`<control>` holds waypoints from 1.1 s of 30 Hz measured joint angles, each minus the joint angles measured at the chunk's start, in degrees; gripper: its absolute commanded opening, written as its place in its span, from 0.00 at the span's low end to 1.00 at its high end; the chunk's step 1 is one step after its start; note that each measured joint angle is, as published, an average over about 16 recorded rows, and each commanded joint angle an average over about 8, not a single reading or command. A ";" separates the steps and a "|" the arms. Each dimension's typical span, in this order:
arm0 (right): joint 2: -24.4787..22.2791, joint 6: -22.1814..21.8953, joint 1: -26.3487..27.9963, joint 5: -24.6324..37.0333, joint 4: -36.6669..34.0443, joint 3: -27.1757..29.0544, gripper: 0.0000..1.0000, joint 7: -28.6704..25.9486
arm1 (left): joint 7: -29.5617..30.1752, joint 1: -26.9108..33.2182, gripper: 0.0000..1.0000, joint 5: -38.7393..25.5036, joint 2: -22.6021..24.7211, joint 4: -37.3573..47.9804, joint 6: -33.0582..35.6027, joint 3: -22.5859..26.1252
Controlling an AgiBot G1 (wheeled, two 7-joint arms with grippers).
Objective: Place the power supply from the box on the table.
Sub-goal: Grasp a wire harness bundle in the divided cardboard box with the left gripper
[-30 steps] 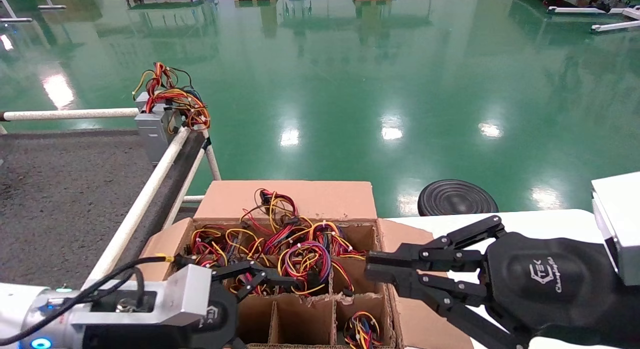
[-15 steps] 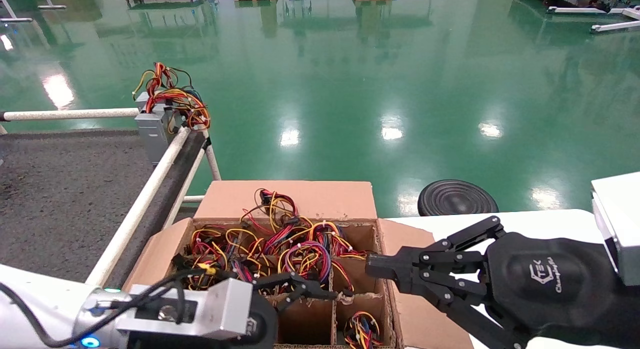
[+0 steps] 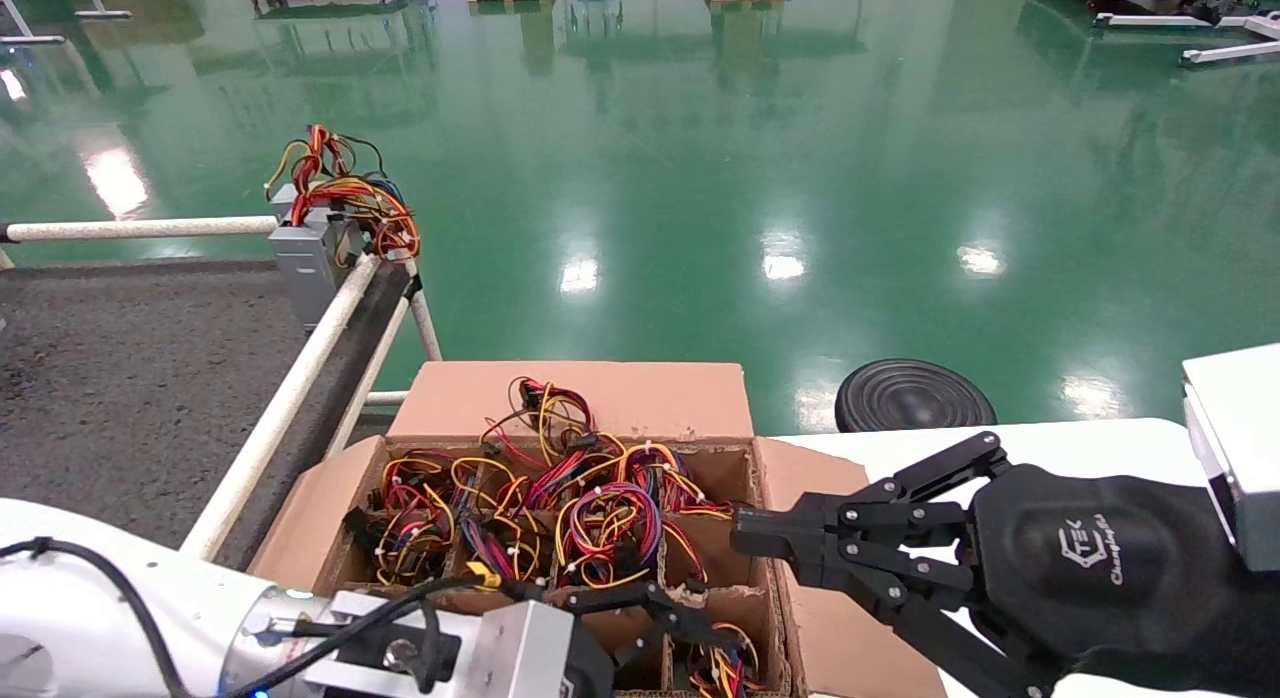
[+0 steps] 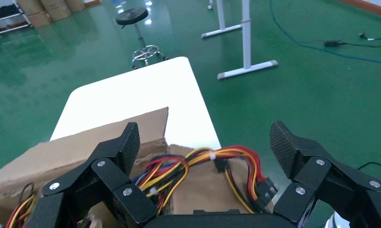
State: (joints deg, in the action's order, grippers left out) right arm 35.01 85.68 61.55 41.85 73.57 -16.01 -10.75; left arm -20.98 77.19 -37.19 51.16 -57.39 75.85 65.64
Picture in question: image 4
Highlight white metal desk frame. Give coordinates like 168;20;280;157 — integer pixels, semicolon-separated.
201;0;278;80

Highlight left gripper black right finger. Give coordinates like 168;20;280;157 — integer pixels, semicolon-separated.
269;121;381;227

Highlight shelf rack with black trays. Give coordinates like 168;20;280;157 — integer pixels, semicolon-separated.
0;0;33;37

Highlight thin black cable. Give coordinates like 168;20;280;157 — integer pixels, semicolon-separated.
357;162;381;180

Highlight small brown cardboard carton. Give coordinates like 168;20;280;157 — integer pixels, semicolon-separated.
27;11;54;29

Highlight open cardboard box with dividers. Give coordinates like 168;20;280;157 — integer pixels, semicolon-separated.
0;107;275;228

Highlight black power plug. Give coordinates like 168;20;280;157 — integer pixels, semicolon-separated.
359;32;381;41

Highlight black round disc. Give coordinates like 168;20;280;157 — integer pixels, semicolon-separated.
115;7;170;70

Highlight blue floor cable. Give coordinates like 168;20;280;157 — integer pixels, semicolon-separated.
269;0;381;66

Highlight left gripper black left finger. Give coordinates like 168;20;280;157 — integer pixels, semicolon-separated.
42;122;158;228

